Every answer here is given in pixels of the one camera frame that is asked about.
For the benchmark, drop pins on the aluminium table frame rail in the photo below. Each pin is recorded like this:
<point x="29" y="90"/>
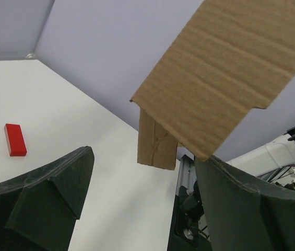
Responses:
<point x="187" y="174"/>

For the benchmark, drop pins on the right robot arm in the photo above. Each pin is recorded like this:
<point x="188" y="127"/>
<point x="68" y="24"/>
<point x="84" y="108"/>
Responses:
<point x="273" y="162"/>

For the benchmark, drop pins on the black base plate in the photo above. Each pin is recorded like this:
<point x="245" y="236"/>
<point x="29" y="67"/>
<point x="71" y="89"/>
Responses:
<point x="184" y="234"/>

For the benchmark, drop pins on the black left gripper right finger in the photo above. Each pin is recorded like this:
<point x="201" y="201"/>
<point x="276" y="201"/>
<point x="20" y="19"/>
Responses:
<point x="242" y="211"/>

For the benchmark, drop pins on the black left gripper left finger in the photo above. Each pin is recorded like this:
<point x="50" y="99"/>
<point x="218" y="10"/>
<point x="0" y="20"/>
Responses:
<point x="39" y="209"/>

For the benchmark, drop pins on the brown cardboard box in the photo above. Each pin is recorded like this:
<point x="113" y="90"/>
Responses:
<point x="231" y="57"/>

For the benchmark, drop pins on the red rectangular block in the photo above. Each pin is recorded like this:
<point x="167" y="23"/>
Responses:
<point x="15" y="140"/>

